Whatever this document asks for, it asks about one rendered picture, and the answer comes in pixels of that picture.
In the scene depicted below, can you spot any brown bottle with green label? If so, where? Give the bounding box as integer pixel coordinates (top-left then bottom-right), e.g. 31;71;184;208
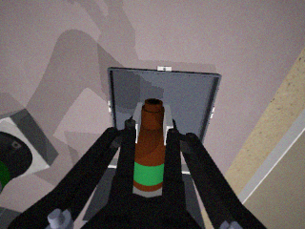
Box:
133;98;166;192

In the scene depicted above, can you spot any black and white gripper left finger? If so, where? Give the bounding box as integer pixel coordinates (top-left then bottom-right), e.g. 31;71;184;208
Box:
7;102;143;229

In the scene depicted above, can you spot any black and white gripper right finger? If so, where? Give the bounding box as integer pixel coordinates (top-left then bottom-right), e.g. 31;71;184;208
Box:
161;104;267;229

